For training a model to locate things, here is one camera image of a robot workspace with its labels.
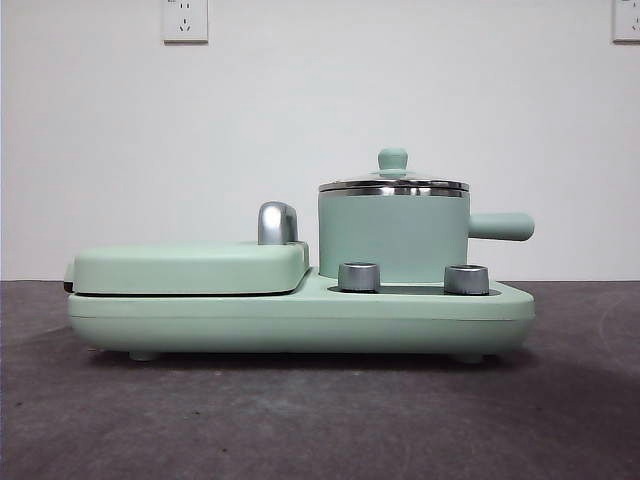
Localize glass lid with green knob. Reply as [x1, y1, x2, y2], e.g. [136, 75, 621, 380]
[318, 146, 471, 197]

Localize silver control knob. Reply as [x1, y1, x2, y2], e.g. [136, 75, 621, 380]
[337, 260, 381, 292]
[443, 263, 490, 295]

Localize green breakfast machine base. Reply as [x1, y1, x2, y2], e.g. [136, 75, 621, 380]
[64, 264, 536, 364]

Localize green griddle cover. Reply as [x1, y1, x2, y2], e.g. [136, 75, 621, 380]
[63, 238, 311, 296]

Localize chrome griddle cover handle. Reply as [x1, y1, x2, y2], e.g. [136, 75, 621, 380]
[257, 200, 300, 246]

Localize green steamer pot with handle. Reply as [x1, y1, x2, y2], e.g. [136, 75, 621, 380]
[317, 189, 536, 281]

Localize white wall socket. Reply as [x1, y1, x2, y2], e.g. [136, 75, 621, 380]
[161, 0, 210, 45]
[612, 0, 640, 43]

